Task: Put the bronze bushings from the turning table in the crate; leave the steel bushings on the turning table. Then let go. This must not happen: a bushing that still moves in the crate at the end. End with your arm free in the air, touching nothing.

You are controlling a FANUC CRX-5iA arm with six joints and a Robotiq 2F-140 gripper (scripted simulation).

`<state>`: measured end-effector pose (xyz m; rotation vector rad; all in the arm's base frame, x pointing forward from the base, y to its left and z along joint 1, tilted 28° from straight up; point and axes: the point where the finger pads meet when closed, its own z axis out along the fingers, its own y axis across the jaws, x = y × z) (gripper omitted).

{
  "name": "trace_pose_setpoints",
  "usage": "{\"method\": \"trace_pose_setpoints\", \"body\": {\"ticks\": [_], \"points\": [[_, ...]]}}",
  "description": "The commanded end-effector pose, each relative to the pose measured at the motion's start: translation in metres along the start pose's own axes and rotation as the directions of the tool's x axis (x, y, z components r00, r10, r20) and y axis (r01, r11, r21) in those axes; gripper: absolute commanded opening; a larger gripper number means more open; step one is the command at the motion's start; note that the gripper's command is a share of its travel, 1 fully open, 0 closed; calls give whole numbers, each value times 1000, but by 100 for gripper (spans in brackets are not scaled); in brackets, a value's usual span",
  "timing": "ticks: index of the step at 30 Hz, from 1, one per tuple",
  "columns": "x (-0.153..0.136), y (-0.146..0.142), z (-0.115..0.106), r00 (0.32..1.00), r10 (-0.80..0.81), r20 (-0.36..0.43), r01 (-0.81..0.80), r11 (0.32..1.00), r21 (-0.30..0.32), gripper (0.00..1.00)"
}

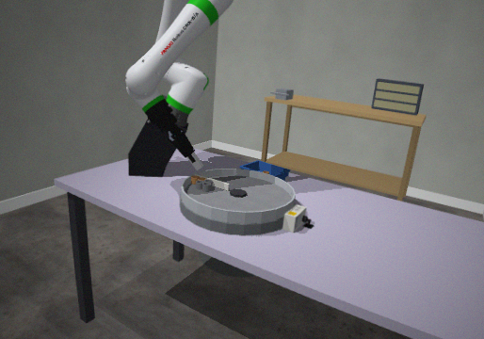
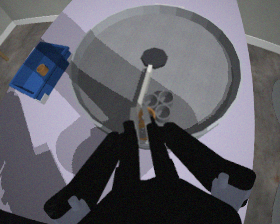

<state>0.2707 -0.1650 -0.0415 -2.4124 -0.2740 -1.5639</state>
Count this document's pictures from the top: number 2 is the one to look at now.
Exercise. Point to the grey round turning table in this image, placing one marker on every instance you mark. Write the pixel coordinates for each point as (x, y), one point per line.
(187, 54)

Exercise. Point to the grey metal ring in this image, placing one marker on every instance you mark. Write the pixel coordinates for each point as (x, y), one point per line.
(165, 108)
(151, 96)
(166, 93)

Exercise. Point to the bronze ring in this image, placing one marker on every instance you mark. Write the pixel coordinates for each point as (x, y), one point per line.
(42, 69)
(142, 125)
(151, 111)

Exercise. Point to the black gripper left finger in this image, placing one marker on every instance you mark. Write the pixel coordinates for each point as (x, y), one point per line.
(76, 199)

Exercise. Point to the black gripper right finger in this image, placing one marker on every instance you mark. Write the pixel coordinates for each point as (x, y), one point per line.
(225, 180)

